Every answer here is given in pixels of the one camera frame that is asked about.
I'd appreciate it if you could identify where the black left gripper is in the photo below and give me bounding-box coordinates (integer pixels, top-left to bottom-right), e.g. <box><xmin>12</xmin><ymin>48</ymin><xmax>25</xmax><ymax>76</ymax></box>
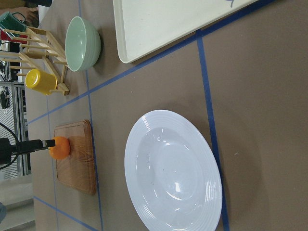
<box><xmin>0</xmin><ymin>138</ymin><xmax>56</xmax><ymax>165</ymax></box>

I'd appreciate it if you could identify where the orange fruit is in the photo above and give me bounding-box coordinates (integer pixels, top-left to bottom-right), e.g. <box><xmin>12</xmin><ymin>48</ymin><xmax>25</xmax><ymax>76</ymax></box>
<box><xmin>49</xmin><ymin>136</ymin><xmax>70</xmax><ymax>160</ymax></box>

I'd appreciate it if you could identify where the cream bear tray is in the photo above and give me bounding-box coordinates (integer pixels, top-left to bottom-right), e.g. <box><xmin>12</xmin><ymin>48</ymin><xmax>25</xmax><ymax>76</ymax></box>
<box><xmin>113</xmin><ymin>0</ymin><xmax>271</xmax><ymax>64</ymax></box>

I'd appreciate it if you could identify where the wooden cutting board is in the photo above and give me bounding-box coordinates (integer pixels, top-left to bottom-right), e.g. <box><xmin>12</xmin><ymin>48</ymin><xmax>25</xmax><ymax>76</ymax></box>
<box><xmin>54</xmin><ymin>120</ymin><xmax>96</xmax><ymax>195</ymax></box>

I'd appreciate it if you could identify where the yellow mug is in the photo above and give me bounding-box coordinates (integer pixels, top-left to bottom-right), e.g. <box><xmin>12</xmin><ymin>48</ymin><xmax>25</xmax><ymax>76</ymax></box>
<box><xmin>25</xmin><ymin>69</ymin><xmax>57</xmax><ymax>95</ymax></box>

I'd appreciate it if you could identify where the wooden dish rack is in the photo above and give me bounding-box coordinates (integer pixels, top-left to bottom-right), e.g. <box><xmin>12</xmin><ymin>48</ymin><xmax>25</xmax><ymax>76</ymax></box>
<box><xmin>0</xmin><ymin>26</ymin><xmax>70</xmax><ymax>96</ymax></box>

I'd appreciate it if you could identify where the green ceramic bowl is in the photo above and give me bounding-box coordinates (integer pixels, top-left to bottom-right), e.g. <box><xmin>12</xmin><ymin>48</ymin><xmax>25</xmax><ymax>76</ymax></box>
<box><xmin>65</xmin><ymin>16</ymin><xmax>102</xmax><ymax>72</ymax></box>

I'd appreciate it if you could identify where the white ridged plate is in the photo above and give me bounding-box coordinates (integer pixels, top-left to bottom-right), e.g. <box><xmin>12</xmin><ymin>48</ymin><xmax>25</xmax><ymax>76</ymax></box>
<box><xmin>124</xmin><ymin>110</ymin><xmax>223</xmax><ymax>231</ymax></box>

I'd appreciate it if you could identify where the dark green mug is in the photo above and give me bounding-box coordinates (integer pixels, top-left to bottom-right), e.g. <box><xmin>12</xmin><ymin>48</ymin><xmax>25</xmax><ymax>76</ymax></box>
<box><xmin>0</xmin><ymin>11</ymin><xmax>26</xmax><ymax>32</ymax></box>

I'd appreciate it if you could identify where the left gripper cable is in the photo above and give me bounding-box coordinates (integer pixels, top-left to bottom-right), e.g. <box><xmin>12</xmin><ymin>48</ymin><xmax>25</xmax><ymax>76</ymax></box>
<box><xmin>0</xmin><ymin>122</ymin><xmax>20</xmax><ymax>169</ymax></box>

